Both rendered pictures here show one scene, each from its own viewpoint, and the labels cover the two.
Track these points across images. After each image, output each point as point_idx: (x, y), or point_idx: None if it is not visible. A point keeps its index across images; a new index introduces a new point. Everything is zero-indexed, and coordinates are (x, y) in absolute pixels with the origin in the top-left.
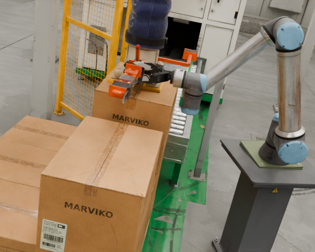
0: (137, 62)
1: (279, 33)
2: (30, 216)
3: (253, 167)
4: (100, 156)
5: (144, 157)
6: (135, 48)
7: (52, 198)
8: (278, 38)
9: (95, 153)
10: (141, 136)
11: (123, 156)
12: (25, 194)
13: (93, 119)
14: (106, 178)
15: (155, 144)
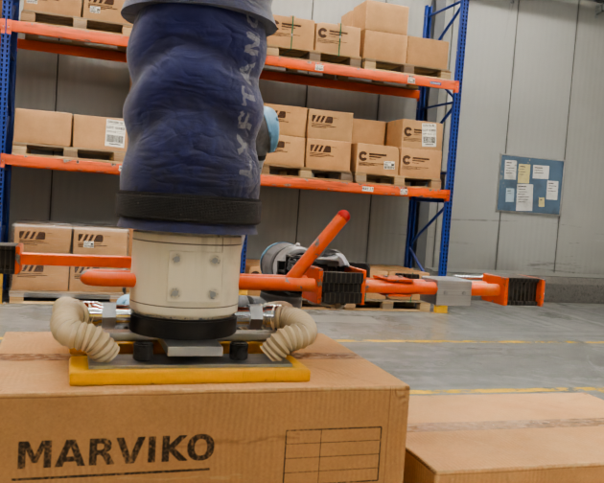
0: (346, 260)
1: (278, 126)
2: None
3: None
4: (569, 426)
5: (485, 400)
6: (240, 246)
7: None
8: (277, 135)
9: (572, 431)
10: (409, 409)
11: (522, 412)
12: None
13: (442, 459)
14: None
15: (415, 398)
